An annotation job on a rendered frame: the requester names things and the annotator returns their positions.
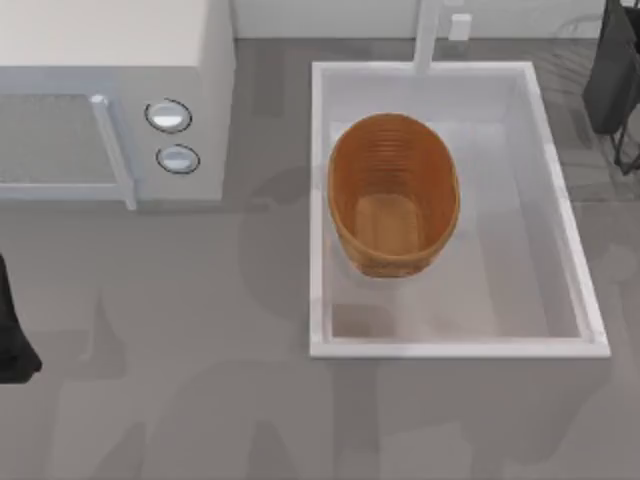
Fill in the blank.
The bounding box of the brown woven basket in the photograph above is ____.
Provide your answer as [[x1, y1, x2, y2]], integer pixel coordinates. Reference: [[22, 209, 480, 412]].
[[327, 112, 461, 279]]

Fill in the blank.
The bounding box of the small round microwave knob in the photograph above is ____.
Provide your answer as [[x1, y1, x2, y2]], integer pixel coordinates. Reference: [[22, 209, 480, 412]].
[[155, 143, 202, 176]]

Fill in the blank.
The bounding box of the large round microwave knob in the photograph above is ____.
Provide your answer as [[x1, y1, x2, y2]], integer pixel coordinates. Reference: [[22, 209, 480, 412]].
[[144, 97, 194, 135]]

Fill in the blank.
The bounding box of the pale microwave oven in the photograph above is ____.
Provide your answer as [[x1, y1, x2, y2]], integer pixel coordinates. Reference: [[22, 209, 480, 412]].
[[0, 0, 237, 211]]

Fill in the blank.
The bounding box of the tall white tap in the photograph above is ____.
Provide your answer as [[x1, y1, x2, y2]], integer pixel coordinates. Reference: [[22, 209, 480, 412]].
[[412, 0, 440, 77]]

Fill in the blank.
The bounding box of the white sink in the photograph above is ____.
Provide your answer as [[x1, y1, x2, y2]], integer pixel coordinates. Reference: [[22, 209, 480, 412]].
[[308, 60, 612, 359]]

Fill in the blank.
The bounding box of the microwave oven door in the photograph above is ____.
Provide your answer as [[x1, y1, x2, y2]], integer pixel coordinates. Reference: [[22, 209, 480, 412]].
[[0, 93, 137, 211]]

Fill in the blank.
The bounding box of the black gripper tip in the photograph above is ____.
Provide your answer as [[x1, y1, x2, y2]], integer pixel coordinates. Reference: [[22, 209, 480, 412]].
[[0, 253, 43, 385]]

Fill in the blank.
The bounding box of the microwave door handle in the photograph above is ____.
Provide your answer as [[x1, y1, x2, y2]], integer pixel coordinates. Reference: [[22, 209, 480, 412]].
[[89, 93, 138, 211]]

